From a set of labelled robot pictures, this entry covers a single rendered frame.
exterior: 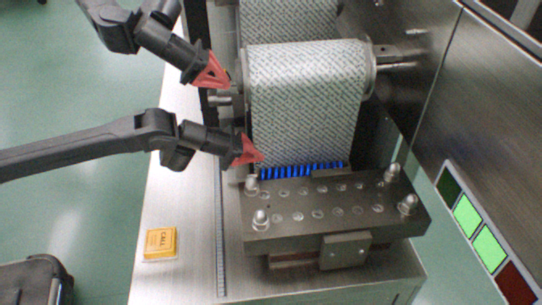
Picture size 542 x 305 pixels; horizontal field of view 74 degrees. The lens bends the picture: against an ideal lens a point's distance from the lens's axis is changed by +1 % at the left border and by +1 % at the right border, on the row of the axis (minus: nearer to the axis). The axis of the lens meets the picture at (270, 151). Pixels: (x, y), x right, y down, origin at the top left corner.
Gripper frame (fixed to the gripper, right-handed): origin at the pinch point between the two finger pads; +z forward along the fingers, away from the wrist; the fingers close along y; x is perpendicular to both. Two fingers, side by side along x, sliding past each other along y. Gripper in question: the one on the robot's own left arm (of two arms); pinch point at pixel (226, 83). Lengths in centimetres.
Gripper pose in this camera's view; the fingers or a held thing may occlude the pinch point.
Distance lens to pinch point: 79.6
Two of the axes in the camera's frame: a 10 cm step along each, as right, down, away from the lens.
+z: 7.6, 4.4, 4.8
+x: 6.4, -6.3, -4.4
